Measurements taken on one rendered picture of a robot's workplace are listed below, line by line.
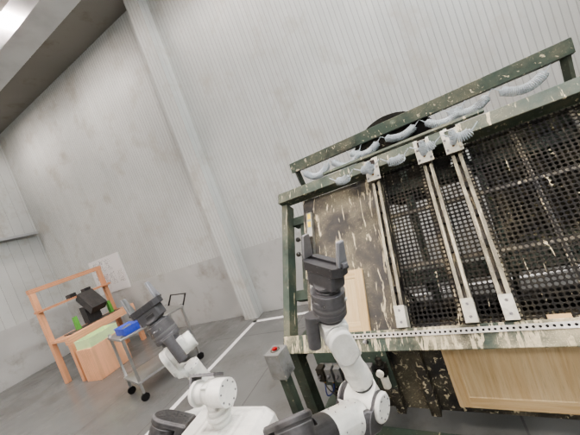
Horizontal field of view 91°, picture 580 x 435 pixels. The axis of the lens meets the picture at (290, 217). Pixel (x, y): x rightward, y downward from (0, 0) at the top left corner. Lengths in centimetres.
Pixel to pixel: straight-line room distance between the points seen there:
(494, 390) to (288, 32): 485
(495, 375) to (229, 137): 476
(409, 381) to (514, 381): 59
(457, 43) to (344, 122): 165
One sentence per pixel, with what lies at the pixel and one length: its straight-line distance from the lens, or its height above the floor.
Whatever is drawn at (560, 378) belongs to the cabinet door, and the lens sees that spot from 225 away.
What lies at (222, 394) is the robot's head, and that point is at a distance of 82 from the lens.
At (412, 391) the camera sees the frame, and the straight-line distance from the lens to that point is 243.
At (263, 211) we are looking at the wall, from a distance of 514.
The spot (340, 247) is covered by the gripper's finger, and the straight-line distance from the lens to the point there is 65.
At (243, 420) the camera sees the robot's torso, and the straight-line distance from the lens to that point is 87.
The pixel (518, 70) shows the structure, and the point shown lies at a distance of 269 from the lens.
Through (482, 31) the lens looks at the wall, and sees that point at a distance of 476.
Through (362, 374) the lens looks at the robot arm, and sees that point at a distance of 91.
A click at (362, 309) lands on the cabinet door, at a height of 100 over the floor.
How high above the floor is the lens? 183
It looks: 3 degrees down
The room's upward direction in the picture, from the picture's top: 20 degrees counter-clockwise
